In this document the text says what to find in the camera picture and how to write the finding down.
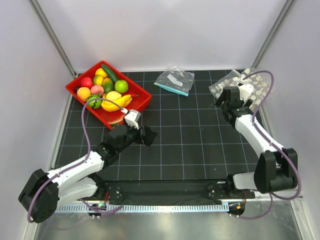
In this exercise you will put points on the red plastic tray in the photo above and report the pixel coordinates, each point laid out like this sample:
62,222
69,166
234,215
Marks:
138,103

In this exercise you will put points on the black grid mat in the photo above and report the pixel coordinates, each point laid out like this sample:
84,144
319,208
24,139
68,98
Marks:
193,139

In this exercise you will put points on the yellow orange round fruit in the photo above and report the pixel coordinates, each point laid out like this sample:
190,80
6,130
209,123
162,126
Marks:
113,95

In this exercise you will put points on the slotted cable duct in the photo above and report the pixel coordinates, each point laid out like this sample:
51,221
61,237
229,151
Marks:
79,207

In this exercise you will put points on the green apple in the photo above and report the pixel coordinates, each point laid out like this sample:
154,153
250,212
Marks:
121,86

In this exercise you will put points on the yellow red mango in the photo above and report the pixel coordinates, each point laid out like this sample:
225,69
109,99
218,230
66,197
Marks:
101,72

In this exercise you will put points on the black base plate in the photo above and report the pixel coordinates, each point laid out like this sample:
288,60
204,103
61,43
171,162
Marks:
194,192

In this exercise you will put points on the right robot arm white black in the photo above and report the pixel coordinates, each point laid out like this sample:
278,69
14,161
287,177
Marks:
277,167

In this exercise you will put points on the pink peach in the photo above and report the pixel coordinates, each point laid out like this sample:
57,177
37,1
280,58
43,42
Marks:
97,90

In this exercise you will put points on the orange peach fruit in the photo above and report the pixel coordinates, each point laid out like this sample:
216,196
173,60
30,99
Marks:
83,93

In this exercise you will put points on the red apple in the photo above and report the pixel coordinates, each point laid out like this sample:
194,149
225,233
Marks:
86,82

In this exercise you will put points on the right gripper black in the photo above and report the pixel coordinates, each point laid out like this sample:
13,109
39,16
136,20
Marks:
219,101

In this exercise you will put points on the green red mango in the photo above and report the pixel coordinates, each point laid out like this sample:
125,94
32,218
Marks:
107,85

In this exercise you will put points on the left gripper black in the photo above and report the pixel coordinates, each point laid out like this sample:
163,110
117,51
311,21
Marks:
149,135

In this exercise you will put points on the watermelon slice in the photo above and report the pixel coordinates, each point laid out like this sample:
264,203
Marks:
117,121

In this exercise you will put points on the green cucumber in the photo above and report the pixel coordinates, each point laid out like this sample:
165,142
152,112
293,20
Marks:
111,74

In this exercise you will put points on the blue zipper clear bag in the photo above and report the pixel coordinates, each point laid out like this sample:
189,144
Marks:
176,81

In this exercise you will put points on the small striped watermelon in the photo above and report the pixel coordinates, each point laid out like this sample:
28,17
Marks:
94,101

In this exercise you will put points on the yellow banana bunch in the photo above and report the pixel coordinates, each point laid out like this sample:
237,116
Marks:
122,101

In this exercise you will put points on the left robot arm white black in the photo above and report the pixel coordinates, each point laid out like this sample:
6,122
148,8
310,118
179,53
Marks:
44,192

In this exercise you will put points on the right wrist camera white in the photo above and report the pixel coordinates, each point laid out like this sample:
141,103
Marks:
245,91

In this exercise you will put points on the polka dot zip bag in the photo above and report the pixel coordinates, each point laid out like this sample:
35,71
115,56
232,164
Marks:
259,83

